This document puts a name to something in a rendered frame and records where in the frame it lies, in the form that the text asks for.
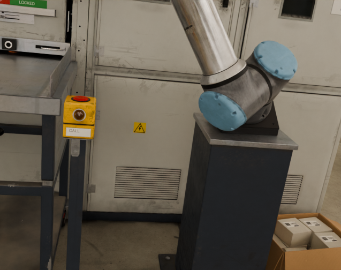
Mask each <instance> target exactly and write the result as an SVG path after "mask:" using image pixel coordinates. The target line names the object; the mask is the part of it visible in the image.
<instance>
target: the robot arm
mask: <svg viewBox="0 0 341 270"><path fill-rule="evenodd" d="M170 1H171V3H172V5H173V7H174V9H175V12H176V14H177V16H178V18H179V21H180V23H181V25H182V27H183V30H184V32H185V34H186V36H187V39H188V41H189V43H190V45H191V47H192V50H193V52H194V54H195V57H196V59H197V61H198V64H199V66H200V68H201V70H202V77H201V79H200V84H201V86H202V89H203V91H204V92H203V93H202V94H201V95H200V97H199V102H198V103H199V108H200V111H201V112H202V113H203V116H204V118H205V119H206V120H207V121H208V122H209V123H210V124H212V125H213V126H214V127H216V128H219V129H221V130H224V131H233V130H235V129H237V128H238V127H240V126H241V125H243V124H245V123H246V124H256V123H259V122H261V121H263V120H264V119H265V118H266V117H267V116H268V114H269V113H270V111H271V106H272V101H273V100H274V98H275V97H276V96H277V95H278V94H279V92H280V91H281V90H282V89H283V88H284V87H285V85H286V84H287V83H288V82H289V81H290V79H292V78H293V76H294V74H295V72H296V71H297V68H298V63H297V60H296V58H295V57H294V54H293V53H292V52H291V51H290V50H289V49H288V48H287V47H286V46H284V45H283V44H279V43H278V42H276V41H263V42H261V43H259V44H258V45H257V46H256V47H255V48H254V51H253V52H252V54H251V55H250V56H249V58H248V59H246V60H245V61H243V60H241V59H238V58H237V57H236V55H235V53H234V50H233V47H232V45H231V42H230V40H229V37H228V35H227V32H226V30H225V27H224V25H223V22H222V20H221V17H220V15H219V13H218V10H217V7H216V5H215V2H214V0H170Z"/></svg>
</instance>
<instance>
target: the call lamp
mask: <svg viewBox="0 0 341 270"><path fill-rule="evenodd" d="M72 115H73V118H74V119H75V120H76V121H83V120H84V119H85V117H86V113H85V111H84V110H83V109H80V108H79V109H76V110H74V112H73V114H72Z"/></svg>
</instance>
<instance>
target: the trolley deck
mask: <svg viewBox="0 0 341 270"><path fill-rule="evenodd" d="M59 62H60V61H57V60H50V59H38V58H27V57H15V56H4V55H0V112H6V113H22V114H37V115H53V116H61V113H62V111H63V108H64V102H65V99H66V97H67V96H68V95H69V93H70V90H71V87H72V85H73V82H74V80H75V77H76V75H77V62H71V63H70V65H69V67H68V69H67V71H66V72H65V74H64V76H63V78H62V80H61V82H60V84H59V86H58V87H57V89H56V91H55V93H54V95H53V97H52V98H47V97H39V95H40V93H41V92H42V90H43V89H44V87H45V86H46V84H47V83H48V81H49V80H50V75H51V74H52V72H53V70H54V69H55V68H56V66H57V65H58V63H59Z"/></svg>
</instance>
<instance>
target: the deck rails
mask: <svg viewBox="0 0 341 270"><path fill-rule="evenodd" d="M70 59H71V47H69V49H68V50H67V52H66V53H65V55H64V56H63V58H62V59H61V60H60V62H59V63H58V65H57V66H56V68H55V69H54V70H53V72H52V74H51V75H50V80H49V81H48V83H47V84H46V86H45V87H44V89H43V90H42V92H41V93H40V95H39V97H41V98H52V97H53V95H54V93H55V91H56V89H57V87H58V86H59V84H60V82H61V80H62V78H63V76H64V74H65V72H66V71H67V69H68V67H69V65H70V63H71V60H70Z"/></svg>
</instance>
